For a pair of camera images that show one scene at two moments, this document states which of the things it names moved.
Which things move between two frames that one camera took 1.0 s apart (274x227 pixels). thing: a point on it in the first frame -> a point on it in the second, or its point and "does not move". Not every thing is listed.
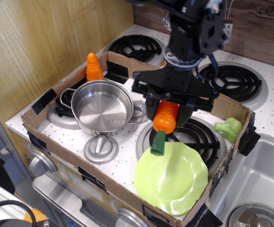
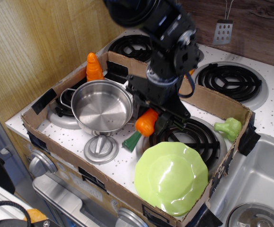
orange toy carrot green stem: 158,145 -> 145,125
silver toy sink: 261,177 does not move
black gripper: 171,81 -> 164,98
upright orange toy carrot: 94,70 does not move
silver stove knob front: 101,150 does not move
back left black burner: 142,48 does not move
